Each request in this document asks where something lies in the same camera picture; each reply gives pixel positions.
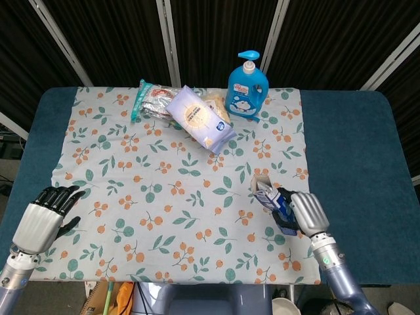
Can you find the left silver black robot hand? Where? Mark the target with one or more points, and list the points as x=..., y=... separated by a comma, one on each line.
x=39, y=226

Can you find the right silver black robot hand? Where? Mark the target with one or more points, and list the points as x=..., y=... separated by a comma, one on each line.
x=310, y=213

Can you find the blue toothpaste carton box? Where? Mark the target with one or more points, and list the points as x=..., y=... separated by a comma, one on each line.
x=267, y=195

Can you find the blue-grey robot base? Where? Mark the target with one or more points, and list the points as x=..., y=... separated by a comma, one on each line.
x=203, y=300

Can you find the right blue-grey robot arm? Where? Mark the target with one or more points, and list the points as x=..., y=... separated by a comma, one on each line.
x=338, y=275

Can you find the white round bowl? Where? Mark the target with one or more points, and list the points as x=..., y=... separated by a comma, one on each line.
x=283, y=306

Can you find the orange plastic bag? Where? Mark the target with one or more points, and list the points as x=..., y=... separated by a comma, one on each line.
x=124, y=297

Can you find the white shoe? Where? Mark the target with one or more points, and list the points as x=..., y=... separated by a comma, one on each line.
x=398, y=309

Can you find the floral orange-berry tablecloth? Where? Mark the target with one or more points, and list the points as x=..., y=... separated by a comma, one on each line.
x=170, y=249

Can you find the blue pump detergent bottle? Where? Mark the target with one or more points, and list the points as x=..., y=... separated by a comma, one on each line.
x=244, y=93

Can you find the yellow noodle snack packet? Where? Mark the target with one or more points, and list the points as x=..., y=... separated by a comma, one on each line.
x=218, y=105

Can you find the lavender wet wipes pack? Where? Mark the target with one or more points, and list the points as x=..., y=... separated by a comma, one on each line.
x=198, y=118

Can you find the teal silver snack packet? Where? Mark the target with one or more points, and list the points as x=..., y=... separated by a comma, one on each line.
x=151, y=100

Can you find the black pleated curtain screen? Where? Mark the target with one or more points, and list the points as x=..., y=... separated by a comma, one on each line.
x=220, y=29

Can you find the white screen frame post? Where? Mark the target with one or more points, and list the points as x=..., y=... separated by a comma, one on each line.
x=62, y=41
x=169, y=42
x=13, y=126
x=392, y=59
x=275, y=36

